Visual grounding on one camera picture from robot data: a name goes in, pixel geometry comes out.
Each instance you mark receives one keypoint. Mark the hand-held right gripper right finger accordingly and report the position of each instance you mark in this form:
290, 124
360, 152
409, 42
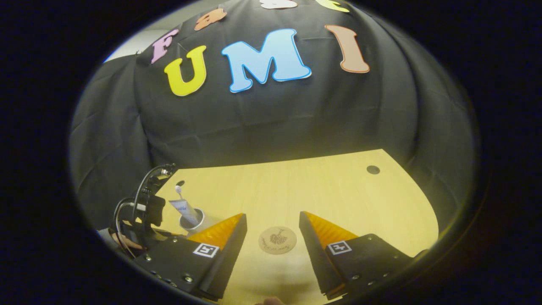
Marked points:
317, 258

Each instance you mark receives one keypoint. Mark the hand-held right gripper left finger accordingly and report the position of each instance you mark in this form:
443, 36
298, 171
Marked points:
230, 262

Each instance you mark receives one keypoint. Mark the white toothpaste tube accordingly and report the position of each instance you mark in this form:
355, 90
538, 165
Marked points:
182, 208

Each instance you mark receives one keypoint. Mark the pale purple toothbrush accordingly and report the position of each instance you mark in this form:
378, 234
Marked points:
178, 189

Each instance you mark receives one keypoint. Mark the round wooden coaster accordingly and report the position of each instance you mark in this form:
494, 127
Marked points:
277, 240

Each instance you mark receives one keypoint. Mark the wooden desktop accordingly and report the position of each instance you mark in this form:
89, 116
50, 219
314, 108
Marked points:
317, 186

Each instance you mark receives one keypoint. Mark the black backdrop cloth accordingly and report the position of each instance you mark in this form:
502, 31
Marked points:
296, 118

